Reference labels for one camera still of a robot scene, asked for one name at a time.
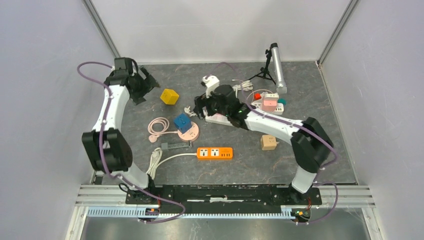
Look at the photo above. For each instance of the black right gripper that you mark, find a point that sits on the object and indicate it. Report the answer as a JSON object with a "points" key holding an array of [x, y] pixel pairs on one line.
{"points": [[200, 102]]}

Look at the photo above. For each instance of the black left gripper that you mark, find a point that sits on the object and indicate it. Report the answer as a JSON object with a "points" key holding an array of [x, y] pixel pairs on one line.
{"points": [[148, 84]]}

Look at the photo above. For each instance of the long white power strip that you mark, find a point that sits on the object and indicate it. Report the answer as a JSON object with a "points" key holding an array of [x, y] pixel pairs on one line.
{"points": [[217, 119]]}

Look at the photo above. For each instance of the blue cube socket adapter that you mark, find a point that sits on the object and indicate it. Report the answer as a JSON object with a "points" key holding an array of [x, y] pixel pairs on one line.
{"points": [[183, 123]]}

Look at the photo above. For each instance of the yellow cube socket adapter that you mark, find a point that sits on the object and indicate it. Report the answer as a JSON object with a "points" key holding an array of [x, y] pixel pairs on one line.
{"points": [[169, 96]]}

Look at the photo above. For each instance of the pink round power socket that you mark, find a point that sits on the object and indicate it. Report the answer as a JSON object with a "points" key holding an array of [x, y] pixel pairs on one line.
{"points": [[190, 135]]}

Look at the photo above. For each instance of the beige dragon cube adapter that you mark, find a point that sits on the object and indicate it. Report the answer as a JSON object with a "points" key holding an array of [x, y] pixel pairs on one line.
{"points": [[268, 142]]}

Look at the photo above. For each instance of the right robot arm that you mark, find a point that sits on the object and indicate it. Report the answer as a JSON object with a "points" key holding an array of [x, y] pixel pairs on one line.
{"points": [[310, 143]]}

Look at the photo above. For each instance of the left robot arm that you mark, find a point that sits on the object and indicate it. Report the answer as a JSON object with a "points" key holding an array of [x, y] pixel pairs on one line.
{"points": [[106, 148]]}

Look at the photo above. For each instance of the red small plug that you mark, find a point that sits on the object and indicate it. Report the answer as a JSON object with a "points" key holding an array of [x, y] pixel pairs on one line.
{"points": [[257, 96]]}

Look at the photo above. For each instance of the teal small plug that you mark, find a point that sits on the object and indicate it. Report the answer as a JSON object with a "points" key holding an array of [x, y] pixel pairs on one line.
{"points": [[282, 101]]}

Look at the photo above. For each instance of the orange power strip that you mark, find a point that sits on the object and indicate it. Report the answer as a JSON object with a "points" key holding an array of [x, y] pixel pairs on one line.
{"points": [[215, 153]]}

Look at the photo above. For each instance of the small white power strip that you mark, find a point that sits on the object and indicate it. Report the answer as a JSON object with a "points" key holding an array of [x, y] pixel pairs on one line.
{"points": [[279, 110]]}

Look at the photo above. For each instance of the pink white cube adapter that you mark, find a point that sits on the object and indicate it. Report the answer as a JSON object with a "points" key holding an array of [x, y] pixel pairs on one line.
{"points": [[270, 102]]}

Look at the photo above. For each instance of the silver cylindrical flashlight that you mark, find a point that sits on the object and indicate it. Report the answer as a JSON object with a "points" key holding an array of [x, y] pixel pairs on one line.
{"points": [[281, 86]]}

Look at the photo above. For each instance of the grey plastic bracket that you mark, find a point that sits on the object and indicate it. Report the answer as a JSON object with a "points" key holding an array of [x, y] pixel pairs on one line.
{"points": [[166, 146]]}

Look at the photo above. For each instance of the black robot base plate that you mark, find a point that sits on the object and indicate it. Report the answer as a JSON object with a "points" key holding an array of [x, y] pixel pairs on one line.
{"points": [[225, 199]]}

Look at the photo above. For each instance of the aluminium slotted rail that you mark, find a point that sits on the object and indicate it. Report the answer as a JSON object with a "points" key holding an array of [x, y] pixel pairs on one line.
{"points": [[143, 213]]}

